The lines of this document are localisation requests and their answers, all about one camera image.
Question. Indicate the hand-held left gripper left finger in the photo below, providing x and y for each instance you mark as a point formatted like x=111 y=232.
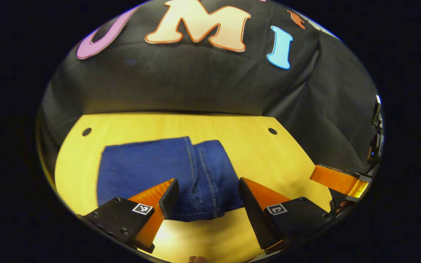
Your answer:
x=169 y=197

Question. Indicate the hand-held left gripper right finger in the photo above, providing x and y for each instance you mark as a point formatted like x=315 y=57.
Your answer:
x=254 y=215

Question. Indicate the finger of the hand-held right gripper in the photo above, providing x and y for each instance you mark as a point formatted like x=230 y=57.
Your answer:
x=336 y=180

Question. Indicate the blue jeans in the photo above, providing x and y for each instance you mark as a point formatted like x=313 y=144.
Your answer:
x=141 y=171

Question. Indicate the black round table grommet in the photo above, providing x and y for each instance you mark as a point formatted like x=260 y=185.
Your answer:
x=272 y=130
x=86 y=131

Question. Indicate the black backdrop cloth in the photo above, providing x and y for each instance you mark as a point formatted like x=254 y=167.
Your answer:
x=196 y=84

